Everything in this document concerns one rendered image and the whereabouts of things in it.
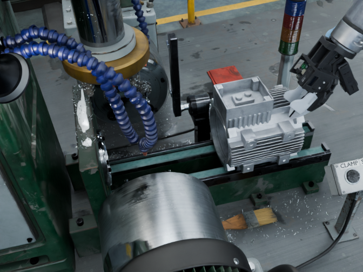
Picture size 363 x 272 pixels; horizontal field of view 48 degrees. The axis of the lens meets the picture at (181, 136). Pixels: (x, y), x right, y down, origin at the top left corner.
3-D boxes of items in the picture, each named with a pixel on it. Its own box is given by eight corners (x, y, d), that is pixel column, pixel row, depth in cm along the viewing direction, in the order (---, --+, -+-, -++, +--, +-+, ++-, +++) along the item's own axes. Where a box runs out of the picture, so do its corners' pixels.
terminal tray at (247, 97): (226, 132, 101) (227, 110, 96) (212, 106, 109) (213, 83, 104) (271, 122, 103) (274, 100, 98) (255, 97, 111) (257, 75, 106)
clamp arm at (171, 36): (173, 117, 118) (167, 39, 100) (170, 111, 120) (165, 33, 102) (185, 115, 118) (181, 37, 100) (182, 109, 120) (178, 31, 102)
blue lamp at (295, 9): (289, 18, 122) (291, 3, 119) (281, 8, 126) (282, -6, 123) (308, 14, 123) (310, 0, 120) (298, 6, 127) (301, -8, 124)
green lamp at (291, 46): (283, 56, 131) (284, 44, 128) (275, 46, 136) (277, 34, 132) (300, 53, 132) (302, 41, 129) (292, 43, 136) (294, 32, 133)
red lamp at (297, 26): (287, 31, 125) (289, 18, 122) (279, 22, 129) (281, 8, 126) (305, 28, 126) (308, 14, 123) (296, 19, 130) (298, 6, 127)
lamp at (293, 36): (284, 44, 128) (287, 31, 125) (277, 34, 132) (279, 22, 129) (302, 41, 129) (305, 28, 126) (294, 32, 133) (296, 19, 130)
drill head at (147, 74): (95, 151, 120) (76, 83, 103) (85, 73, 149) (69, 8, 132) (177, 135, 124) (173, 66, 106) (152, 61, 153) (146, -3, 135)
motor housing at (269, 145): (229, 184, 109) (232, 133, 96) (207, 136, 122) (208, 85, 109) (298, 168, 112) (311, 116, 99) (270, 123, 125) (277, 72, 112)
